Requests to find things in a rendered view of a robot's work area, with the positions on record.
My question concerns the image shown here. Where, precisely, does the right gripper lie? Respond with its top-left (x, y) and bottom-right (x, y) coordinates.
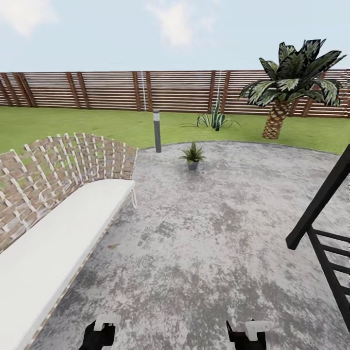
top-left (228, 326), bottom-right (266, 350)

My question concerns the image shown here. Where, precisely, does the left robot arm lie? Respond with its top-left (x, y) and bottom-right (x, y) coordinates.
top-left (79, 313), bottom-right (122, 350)

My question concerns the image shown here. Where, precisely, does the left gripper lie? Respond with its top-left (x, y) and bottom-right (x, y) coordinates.
top-left (83, 323), bottom-right (116, 350)

